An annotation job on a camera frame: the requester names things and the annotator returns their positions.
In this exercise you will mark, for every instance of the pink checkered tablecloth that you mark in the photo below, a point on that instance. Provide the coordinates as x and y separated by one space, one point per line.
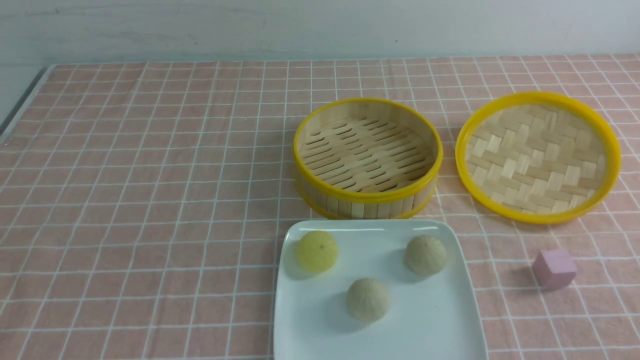
143 206

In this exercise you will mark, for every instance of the yellow steamed bun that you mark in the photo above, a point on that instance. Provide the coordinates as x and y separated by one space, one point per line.
316 252

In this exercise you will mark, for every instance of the yellow-rimmed bamboo steamer basket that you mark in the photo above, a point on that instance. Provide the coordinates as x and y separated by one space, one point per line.
366 159

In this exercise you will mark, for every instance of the white steamed bun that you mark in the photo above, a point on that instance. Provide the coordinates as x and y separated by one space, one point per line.
425 255
368 300

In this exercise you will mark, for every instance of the yellow-rimmed woven steamer lid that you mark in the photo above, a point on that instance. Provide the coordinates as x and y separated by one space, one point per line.
538 157

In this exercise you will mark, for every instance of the pink cube block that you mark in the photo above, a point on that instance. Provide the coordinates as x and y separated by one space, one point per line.
554 269

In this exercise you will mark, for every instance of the white square plate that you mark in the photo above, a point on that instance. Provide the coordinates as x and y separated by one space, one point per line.
434 318

